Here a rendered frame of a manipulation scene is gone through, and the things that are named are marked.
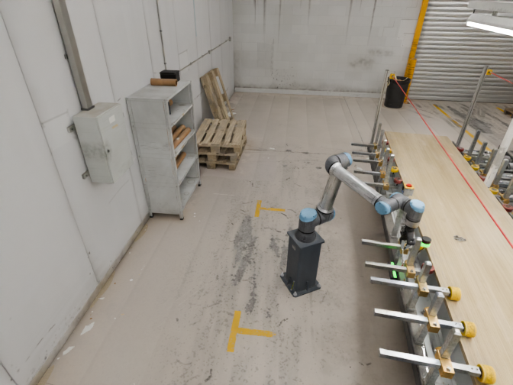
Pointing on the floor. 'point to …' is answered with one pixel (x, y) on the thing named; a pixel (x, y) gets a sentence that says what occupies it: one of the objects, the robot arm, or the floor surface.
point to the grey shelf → (142, 138)
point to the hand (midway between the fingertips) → (404, 249)
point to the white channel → (512, 118)
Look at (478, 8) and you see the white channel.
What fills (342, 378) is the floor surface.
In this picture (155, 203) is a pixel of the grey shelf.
